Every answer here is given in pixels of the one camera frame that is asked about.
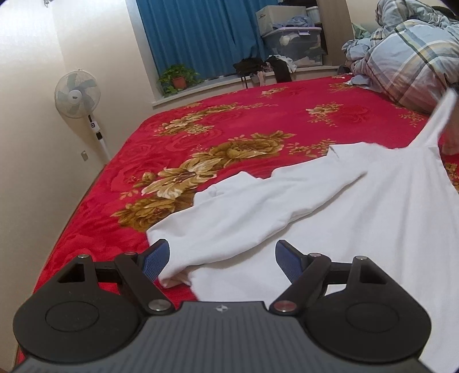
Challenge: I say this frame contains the white t-shirt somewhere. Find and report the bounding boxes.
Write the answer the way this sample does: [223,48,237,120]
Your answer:
[147,90,458,372]

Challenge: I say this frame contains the dark clothes on sill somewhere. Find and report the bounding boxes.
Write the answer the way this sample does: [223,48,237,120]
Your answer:
[266,55,297,83]

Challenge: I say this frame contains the white standing fan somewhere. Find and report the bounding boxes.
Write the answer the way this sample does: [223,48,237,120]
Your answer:
[54,69,111,162]

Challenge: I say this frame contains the potted green plant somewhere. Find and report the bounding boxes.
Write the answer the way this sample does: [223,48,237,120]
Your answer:
[159,64,202,97]

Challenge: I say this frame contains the plaid blue quilt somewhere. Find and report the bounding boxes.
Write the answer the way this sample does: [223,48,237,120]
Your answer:
[342,1,458,113]

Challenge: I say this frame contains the black bag on sill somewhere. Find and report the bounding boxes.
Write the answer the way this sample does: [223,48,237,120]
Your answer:
[233,57,268,89]

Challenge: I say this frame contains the clear plastic storage bin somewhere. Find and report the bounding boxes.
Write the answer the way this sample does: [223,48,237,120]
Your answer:
[262,27,324,68]

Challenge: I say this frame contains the blue window curtain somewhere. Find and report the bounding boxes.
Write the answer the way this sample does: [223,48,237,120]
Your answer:
[137,0,278,79]

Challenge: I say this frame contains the white cardboard box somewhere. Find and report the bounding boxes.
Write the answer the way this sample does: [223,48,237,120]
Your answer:
[255,5,306,36]

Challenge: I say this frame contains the wall power socket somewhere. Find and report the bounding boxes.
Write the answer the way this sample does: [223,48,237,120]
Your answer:
[81,151,89,162]

